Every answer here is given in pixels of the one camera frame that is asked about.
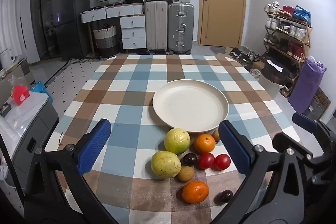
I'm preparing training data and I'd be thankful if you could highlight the blue packet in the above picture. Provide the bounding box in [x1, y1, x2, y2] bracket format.
[31, 81, 54, 103]

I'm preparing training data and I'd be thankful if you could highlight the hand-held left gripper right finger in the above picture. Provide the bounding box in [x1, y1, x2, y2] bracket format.
[210, 120, 317, 224]

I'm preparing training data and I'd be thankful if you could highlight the red paper box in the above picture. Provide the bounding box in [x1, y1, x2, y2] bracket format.
[10, 85, 30, 106]

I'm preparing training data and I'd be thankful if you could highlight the wooden shoe rack with shoes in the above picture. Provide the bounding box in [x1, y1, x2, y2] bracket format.
[263, 2, 313, 97]

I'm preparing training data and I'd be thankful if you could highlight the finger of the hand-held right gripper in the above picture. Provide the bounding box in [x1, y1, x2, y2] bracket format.
[272, 132, 332, 170]
[292, 112, 336, 147]

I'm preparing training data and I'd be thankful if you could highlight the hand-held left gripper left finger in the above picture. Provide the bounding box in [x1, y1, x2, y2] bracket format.
[24, 118, 119, 224]

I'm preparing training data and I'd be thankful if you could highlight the patterned floor rug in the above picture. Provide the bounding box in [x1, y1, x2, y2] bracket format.
[46, 57, 109, 105]

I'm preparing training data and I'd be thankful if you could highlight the dark purple passion fruit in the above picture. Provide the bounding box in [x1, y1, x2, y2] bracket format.
[182, 153, 198, 167]
[214, 190, 234, 206]

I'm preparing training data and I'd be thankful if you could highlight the grey white printer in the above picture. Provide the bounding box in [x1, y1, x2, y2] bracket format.
[0, 90, 59, 189]

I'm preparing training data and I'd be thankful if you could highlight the silver suitcase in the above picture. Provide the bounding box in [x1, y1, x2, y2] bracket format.
[168, 3, 195, 55]

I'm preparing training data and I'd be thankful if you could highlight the dark glass cabinet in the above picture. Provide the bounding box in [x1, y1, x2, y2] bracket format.
[30, 0, 57, 62]

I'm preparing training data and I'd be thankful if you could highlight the cream round plate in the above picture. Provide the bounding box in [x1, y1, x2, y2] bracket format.
[152, 79, 229, 134]

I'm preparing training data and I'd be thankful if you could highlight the white kettle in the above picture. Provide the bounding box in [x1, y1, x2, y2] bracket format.
[0, 48, 12, 69]

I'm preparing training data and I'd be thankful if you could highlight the white drawer desk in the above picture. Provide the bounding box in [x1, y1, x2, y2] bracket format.
[80, 2, 147, 51]

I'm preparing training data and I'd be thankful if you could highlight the brown doormat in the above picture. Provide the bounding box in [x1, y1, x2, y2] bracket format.
[309, 88, 332, 121]

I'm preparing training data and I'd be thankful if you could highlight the orange mandarin with green stem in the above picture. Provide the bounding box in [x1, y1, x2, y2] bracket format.
[194, 134, 216, 153]

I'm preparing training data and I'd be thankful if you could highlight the brown kiwi fruit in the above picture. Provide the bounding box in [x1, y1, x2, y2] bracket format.
[178, 166, 195, 182]

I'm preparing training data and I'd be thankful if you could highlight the spotted yellow-green guava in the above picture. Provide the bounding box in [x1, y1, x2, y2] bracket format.
[150, 151, 181, 179]

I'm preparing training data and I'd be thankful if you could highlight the woven laundry basket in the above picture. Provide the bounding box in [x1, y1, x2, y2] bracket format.
[93, 25, 119, 57]

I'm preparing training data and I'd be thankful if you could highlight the purple bag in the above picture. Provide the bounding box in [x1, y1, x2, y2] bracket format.
[288, 56, 327, 114]

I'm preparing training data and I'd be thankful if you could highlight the red tomato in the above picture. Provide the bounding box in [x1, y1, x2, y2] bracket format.
[214, 154, 231, 171]
[198, 153, 215, 170]

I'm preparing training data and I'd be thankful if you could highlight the dark grey refrigerator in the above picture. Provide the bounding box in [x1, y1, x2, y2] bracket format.
[51, 0, 91, 61]

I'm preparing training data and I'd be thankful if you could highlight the beige suitcase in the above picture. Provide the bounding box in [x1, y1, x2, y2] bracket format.
[145, 1, 168, 54]

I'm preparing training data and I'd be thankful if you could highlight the smooth yellow-green guava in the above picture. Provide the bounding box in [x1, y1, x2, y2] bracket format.
[164, 128, 190, 156]

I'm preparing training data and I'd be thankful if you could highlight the pile of shoes on floor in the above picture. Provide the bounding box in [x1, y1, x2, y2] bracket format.
[230, 47, 261, 76]

